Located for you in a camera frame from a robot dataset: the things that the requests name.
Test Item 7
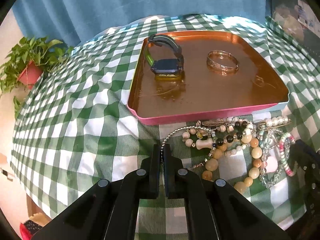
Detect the yellow stone bead bracelet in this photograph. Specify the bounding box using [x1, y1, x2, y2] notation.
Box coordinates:
[202, 133, 263, 195]

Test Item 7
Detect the clear crystal bead bracelet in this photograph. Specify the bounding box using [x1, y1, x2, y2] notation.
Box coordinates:
[257, 127, 292, 189]

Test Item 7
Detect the black white bead bracelet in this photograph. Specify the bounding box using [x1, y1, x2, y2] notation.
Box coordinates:
[182, 120, 254, 158]

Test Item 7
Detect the gold bangle bracelet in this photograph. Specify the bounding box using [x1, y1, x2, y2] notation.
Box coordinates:
[206, 50, 239, 75]

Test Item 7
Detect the black green smartwatch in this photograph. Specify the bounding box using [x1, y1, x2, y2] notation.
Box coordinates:
[144, 34, 184, 79]

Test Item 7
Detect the red floral cushion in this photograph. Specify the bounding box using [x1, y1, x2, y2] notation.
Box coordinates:
[20, 220, 42, 240]

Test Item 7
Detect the green white checkered tablecloth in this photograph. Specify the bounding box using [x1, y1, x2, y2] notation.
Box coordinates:
[9, 14, 319, 239]

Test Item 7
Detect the copper tray with pink rim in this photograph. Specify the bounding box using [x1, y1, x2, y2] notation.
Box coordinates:
[127, 30, 289, 125]

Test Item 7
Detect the clear plastic storage bin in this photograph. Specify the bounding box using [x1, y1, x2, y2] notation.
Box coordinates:
[266, 0, 319, 61]

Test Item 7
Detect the green plant in red pot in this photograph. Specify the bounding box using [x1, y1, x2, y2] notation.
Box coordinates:
[0, 36, 74, 120]

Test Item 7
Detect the blue curtain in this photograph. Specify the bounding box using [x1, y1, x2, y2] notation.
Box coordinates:
[12, 0, 271, 46]

